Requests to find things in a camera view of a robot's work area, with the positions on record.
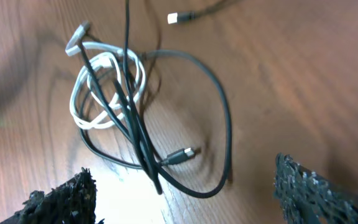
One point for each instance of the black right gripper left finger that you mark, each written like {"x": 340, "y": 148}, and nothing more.
{"x": 73, "y": 202}

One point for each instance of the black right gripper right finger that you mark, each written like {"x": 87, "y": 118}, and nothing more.
{"x": 307, "y": 197}

